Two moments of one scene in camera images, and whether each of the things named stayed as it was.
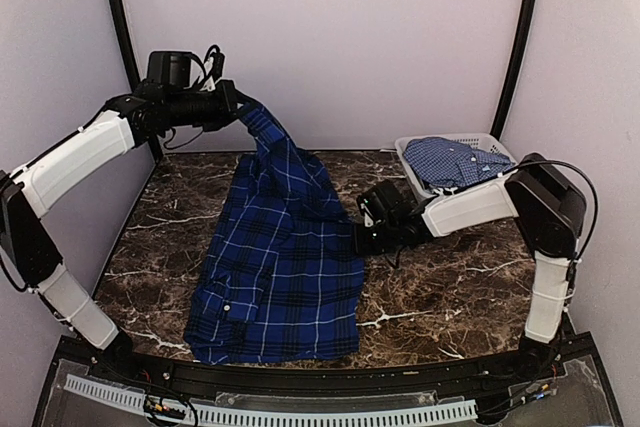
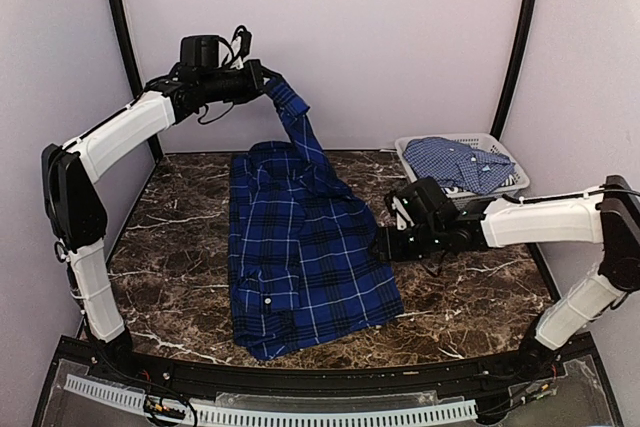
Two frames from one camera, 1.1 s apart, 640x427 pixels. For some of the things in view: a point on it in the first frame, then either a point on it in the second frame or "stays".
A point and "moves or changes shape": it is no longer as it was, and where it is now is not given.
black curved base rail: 526,369 stays
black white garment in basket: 448,191 stays
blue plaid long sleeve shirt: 283,280 moves or changes shape
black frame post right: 514,73 stays
